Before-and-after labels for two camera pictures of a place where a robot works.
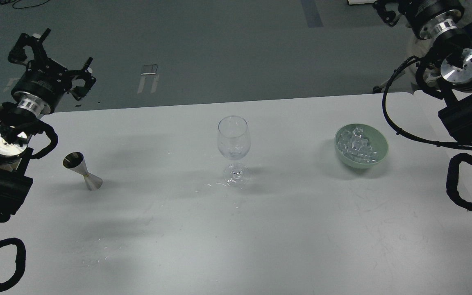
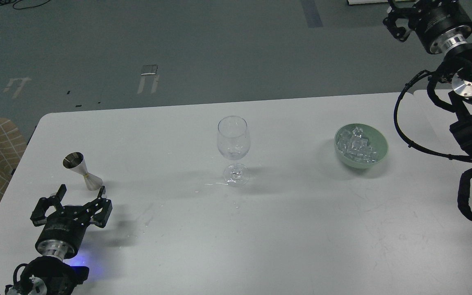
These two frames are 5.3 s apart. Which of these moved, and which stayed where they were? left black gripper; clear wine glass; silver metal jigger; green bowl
Moved: left black gripper
Stayed: silver metal jigger; clear wine glass; green bowl
